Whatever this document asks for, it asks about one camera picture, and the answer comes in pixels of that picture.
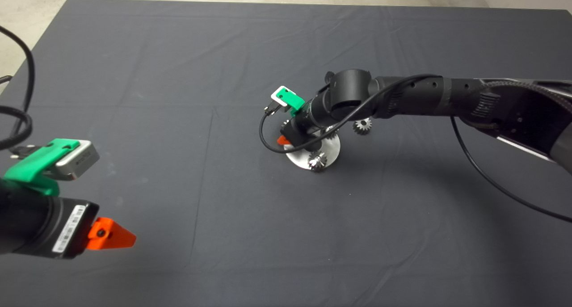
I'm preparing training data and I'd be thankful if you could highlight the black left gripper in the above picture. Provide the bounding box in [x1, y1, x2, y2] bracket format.
[46, 198, 137, 260]

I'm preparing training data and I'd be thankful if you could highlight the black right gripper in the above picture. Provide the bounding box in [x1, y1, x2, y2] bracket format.
[277, 102, 326, 150]

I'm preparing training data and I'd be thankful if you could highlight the round metal plate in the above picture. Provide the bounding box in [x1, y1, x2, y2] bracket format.
[285, 135, 341, 170]

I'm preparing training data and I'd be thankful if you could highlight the dark grey table cloth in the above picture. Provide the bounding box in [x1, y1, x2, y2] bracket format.
[0, 0, 572, 307]

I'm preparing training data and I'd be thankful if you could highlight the thin black right camera cable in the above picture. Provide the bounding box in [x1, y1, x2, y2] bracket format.
[259, 74, 572, 223]

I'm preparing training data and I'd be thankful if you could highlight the thin black camera cable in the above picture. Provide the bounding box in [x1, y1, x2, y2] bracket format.
[0, 25, 36, 160]
[259, 74, 572, 223]

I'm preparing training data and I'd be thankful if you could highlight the green right wrist camera mount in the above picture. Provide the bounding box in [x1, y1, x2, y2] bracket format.
[276, 87, 306, 112]

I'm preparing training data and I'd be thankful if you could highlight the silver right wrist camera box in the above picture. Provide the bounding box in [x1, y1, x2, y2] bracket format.
[270, 86, 291, 113]

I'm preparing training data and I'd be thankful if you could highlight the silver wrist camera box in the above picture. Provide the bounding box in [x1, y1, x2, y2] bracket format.
[55, 140, 100, 181]
[270, 86, 291, 113]

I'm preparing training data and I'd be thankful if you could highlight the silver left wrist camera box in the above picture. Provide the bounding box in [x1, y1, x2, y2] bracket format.
[55, 140, 100, 181]

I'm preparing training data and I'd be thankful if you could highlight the thick black braided cable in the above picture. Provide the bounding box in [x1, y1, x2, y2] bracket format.
[0, 105, 33, 151]

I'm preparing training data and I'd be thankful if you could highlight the thin black left camera cable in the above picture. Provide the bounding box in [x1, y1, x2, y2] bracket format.
[0, 25, 36, 160]

